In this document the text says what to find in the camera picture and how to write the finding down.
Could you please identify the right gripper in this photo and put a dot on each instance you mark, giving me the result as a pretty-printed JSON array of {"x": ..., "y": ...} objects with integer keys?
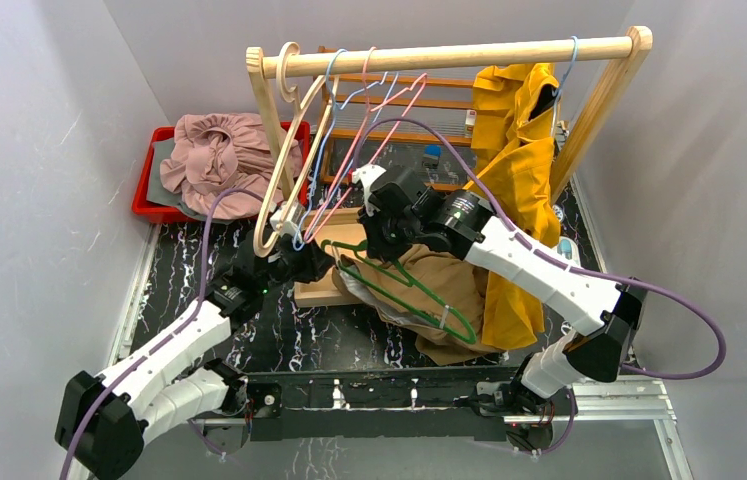
[{"x": 376, "y": 247}]

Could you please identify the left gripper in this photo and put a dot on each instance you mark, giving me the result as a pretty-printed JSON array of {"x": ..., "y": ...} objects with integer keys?
[{"x": 300, "y": 261}]

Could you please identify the blue wire hanger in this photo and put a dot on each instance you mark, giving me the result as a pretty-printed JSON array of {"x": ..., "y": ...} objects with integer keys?
[{"x": 321, "y": 138}]

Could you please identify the green hanger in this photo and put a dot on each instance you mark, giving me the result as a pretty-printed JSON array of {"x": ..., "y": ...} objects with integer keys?
[{"x": 434, "y": 292}]

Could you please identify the brown skirt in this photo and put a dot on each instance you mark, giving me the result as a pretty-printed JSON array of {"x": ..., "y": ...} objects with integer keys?
[{"x": 443, "y": 351}]

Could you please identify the pink skirt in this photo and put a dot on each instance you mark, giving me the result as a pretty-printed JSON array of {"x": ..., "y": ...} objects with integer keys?
[{"x": 216, "y": 152}]

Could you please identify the grey pleated skirt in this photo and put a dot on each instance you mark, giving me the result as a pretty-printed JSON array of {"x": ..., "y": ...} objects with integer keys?
[{"x": 165, "y": 206}]

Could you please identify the beige wooden hanger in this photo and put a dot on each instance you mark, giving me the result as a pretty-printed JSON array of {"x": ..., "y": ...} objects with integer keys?
[{"x": 281, "y": 107}]

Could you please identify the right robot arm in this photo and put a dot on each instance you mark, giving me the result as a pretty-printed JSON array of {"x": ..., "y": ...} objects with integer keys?
[{"x": 603, "y": 315}]

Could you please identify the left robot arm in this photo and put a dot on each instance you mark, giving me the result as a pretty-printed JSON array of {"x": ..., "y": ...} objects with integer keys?
[{"x": 106, "y": 420}]

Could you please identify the yellow skirt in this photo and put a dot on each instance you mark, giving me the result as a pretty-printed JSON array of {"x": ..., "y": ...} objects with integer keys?
[{"x": 514, "y": 152}]

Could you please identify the light blue hanger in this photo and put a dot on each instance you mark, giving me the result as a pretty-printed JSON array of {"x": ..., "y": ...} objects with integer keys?
[{"x": 555, "y": 107}]

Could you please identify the small blue object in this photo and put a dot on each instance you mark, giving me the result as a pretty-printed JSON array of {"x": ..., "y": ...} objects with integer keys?
[{"x": 431, "y": 157}]

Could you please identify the red plastic bin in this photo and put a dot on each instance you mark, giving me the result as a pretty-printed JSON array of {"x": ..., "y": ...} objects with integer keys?
[{"x": 138, "y": 207}]

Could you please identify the white teal object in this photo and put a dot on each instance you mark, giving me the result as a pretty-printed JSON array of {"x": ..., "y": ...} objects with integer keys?
[{"x": 569, "y": 249}]

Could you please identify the orange wooden shelf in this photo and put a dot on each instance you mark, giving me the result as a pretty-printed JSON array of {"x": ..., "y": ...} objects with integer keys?
[{"x": 444, "y": 104}]

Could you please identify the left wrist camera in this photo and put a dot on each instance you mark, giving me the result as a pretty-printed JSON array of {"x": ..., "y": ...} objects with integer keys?
[{"x": 288, "y": 219}]

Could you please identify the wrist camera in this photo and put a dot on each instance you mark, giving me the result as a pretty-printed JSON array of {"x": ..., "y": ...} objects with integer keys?
[
  {"x": 363, "y": 179},
  {"x": 288, "y": 219}
]

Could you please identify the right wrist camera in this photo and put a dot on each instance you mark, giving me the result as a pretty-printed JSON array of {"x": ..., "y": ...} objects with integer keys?
[{"x": 363, "y": 179}]

